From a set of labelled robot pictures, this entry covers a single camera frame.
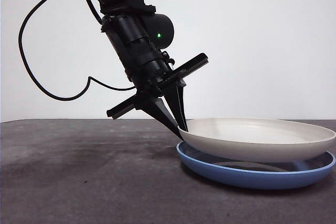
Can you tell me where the blue round plate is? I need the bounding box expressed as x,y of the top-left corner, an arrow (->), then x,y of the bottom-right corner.
175,141 -> 336,190

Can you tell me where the long black arm cable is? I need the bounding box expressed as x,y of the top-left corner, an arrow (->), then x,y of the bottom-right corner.
17,0 -> 137,101

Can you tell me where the white round plate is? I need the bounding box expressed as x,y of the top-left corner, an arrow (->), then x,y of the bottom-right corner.
177,118 -> 336,163

